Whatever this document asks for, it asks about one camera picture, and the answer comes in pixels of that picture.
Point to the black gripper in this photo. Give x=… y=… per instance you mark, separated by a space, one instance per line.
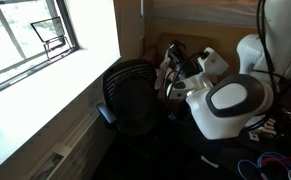
x=177 y=53

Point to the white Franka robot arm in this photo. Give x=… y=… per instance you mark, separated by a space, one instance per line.
x=231 y=103

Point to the black robot table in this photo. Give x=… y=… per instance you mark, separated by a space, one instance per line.
x=211 y=153

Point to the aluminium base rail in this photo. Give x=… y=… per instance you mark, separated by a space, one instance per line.
x=263 y=128

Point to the black mesh office chair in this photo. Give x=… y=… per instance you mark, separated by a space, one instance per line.
x=125 y=73

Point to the black framed glass stand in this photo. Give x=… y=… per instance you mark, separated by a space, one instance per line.
x=50 y=31

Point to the white textured bed mattress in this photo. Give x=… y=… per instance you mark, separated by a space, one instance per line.
x=201 y=11

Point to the white tape strip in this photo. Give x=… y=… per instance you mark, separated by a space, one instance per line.
x=210 y=162

